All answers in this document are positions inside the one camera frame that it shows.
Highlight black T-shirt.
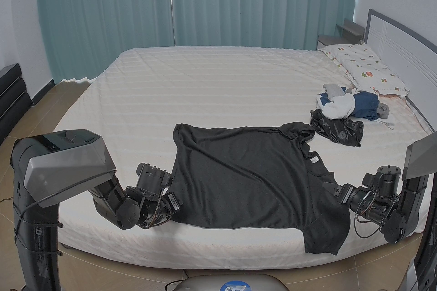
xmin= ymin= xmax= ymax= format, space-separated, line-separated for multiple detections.
xmin=170 ymin=122 xmax=351 ymax=255

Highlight black cable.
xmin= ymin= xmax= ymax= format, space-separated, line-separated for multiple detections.
xmin=353 ymin=209 xmax=386 ymax=239

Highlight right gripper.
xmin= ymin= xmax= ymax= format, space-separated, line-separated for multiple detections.
xmin=324 ymin=181 xmax=360 ymax=208

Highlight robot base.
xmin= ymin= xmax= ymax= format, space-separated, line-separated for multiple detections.
xmin=172 ymin=274 xmax=287 ymax=291

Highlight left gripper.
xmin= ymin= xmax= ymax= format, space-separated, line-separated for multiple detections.
xmin=158 ymin=191 xmax=183 ymax=219

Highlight grey bedside table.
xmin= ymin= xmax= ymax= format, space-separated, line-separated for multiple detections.
xmin=318 ymin=18 xmax=365 ymax=51

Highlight white printed pillow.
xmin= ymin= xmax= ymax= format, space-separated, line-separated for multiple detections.
xmin=319 ymin=42 xmax=411 ymax=97

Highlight black chest of drawers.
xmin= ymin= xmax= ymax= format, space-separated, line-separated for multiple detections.
xmin=0 ymin=63 xmax=32 ymax=147

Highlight bed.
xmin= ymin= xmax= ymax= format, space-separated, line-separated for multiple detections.
xmin=41 ymin=8 xmax=437 ymax=266

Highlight pile of clothes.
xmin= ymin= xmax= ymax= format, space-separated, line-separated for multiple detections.
xmin=316 ymin=83 xmax=396 ymax=130

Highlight black shiny garment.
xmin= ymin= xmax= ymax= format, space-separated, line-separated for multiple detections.
xmin=309 ymin=108 xmax=364 ymax=148

